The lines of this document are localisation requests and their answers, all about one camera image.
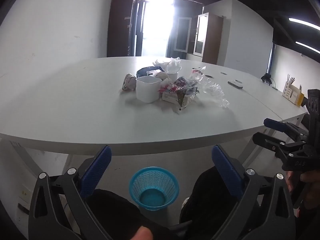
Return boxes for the torn grey cardboard packet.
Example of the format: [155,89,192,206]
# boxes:
[174,90,198,114]

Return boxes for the white cardboard box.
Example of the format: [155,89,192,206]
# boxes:
[162,92,181,104]

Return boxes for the loose white plastic bag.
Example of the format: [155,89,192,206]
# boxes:
[153,57,182,74]

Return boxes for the dark blue plastic bag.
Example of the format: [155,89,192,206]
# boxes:
[136,66,163,78]

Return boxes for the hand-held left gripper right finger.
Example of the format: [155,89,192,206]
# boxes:
[211,144,297,240]

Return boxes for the colourful snack wrapper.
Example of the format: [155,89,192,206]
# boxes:
[157,76,191,93]

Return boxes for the white square plastic container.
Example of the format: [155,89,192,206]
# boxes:
[135,76,162,104]

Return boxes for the person's right leg black trousers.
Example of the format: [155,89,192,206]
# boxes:
[179,166,241,231]

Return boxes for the white remote control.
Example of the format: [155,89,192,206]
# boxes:
[228,80,244,90]

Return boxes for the dark brown wardrobe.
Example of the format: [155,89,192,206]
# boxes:
[107,0,140,58]

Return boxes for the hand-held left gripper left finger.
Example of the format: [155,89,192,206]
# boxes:
[28,145,113,240]

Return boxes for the red and white wrapper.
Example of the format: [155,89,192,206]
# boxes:
[191,66,207,77]

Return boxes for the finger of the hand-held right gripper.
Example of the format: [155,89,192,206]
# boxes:
[263,118,311,142]
[252,132,305,158]

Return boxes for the clear plastic bag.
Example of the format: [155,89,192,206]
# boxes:
[197,78,230,108]

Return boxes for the white desk organiser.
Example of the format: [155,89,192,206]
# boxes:
[282,74,305,106]

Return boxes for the knotted white plastic bag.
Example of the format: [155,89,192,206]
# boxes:
[121,73,137,92]

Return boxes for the bright balcony door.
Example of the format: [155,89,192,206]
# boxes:
[136,0,176,58]

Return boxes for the long ceiling light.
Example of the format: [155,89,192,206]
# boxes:
[295,41,320,54]
[288,17,320,30]

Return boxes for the blue plastic mesh basket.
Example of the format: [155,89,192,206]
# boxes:
[129,166,180,211]

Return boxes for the person's left hand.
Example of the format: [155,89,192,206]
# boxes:
[131,226,153,240]

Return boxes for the brown white cabinet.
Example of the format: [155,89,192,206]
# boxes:
[193,12,224,65]

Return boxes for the white glass door cabinet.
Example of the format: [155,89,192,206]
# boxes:
[173,17,192,53]

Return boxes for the person's right hand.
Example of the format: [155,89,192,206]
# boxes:
[286,170,320,215]

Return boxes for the black desk object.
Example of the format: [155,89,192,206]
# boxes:
[260,73,273,86]

